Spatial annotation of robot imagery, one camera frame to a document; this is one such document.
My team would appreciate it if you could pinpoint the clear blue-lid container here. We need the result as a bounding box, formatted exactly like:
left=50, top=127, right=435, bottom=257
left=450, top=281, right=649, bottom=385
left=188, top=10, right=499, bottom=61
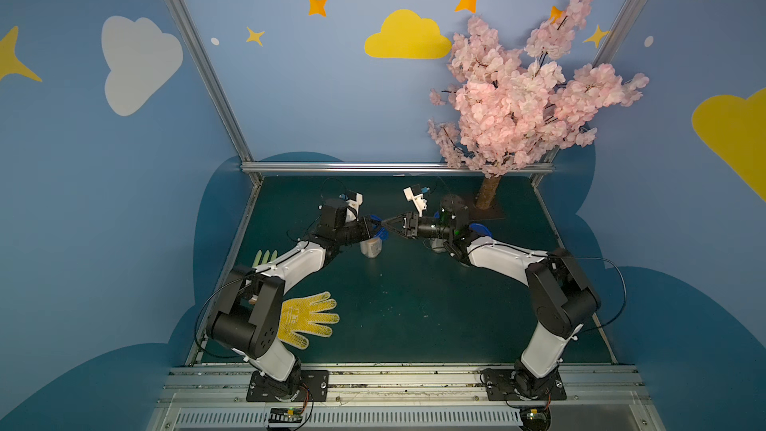
left=359, top=215, right=389, bottom=259
left=469, top=223, right=493, bottom=237
left=426, top=239, right=447, bottom=253

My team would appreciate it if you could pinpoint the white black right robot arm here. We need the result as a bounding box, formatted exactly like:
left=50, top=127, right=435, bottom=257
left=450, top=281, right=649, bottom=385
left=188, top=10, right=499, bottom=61
left=381, top=212, right=602, bottom=400

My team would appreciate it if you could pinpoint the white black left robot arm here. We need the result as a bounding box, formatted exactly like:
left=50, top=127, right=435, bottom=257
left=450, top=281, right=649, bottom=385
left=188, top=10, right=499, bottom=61
left=205, top=215, right=381, bottom=400

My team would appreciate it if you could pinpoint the green plastic garden fork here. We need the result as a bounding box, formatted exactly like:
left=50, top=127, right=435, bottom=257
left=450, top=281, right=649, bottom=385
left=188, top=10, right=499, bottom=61
left=251, top=251, right=278, bottom=269

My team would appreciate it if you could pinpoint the yellow white work glove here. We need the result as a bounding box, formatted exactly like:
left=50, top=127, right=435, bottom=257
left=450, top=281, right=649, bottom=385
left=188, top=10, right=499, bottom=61
left=277, top=291, right=340, bottom=350

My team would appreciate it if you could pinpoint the pink artificial blossom tree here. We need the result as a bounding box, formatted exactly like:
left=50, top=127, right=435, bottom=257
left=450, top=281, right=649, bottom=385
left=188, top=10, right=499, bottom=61
left=428, top=0, right=650, bottom=210

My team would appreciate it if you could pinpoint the left small circuit board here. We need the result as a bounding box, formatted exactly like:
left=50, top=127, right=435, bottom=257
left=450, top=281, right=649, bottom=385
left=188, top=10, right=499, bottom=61
left=267, top=407, right=304, bottom=430

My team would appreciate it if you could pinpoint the small circuit board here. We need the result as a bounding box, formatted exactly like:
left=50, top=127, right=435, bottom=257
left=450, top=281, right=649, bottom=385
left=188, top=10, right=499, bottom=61
left=267, top=407, right=304, bottom=430
left=520, top=408, right=552, bottom=431

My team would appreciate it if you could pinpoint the right small circuit board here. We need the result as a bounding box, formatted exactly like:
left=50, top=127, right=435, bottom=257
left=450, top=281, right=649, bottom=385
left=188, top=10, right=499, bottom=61
left=520, top=408, right=552, bottom=431

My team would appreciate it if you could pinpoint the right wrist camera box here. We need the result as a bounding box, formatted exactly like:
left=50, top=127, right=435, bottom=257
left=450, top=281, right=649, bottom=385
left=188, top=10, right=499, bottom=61
left=403, top=185, right=430, bottom=217

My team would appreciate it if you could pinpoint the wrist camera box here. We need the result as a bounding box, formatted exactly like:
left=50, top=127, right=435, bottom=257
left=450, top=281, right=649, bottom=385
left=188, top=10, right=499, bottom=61
left=403, top=185, right=430, bottom=217
left=320, top=192, right=363, bottom=229

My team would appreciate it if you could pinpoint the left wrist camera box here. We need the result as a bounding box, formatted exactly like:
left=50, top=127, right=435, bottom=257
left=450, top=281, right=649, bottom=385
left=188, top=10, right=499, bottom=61
left=320, top=192, right=363, bottom=229

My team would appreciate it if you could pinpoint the horizontal aluminium back rail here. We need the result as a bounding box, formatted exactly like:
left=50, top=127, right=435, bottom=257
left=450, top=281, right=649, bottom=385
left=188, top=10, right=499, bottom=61
left=240, top=160, right=555, bottom=177

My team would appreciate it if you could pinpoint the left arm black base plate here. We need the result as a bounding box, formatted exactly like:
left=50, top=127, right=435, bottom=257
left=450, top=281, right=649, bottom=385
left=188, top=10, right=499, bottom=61
left=245, top=370, right=329, bottom=402

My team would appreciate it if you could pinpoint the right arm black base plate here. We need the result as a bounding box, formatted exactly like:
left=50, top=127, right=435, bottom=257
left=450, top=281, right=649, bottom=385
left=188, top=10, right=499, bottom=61
left=480, top=368, right=567, bottom=402

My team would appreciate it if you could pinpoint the front aluminium rail frame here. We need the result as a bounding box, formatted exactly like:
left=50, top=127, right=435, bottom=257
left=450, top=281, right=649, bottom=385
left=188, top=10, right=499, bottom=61
left=148, top=363, right=664, bottom=430

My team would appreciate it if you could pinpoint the left aluminium corner post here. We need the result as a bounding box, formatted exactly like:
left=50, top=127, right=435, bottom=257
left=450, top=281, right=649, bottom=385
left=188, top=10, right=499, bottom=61
left=164, top=0, right=253, bottom=166

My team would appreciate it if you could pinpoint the aluminium corner post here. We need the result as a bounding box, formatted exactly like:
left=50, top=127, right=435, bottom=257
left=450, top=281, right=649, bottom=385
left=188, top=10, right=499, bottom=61
left=164, top=0, right=253, bottom=166
left=529, top=0, right=671, bottom=188

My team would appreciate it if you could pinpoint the right aluminium corner post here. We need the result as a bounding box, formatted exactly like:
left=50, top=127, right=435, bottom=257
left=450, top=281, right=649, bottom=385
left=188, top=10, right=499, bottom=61
left=529, top=0, right=671, bottom=188

